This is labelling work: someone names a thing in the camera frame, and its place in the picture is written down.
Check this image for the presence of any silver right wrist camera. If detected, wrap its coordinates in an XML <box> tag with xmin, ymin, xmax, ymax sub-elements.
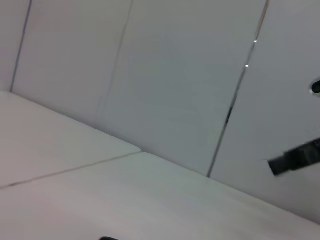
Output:
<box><xmin>308</xmin><ymin>77</ymin><xmax>320</xmax><ymax>96</ymax></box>

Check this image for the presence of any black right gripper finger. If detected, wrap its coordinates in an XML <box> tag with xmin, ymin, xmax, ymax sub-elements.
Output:
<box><xmin>266</xmin><ymin>136</ymin><xmax>320</xmax><ymax>177</ymax></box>

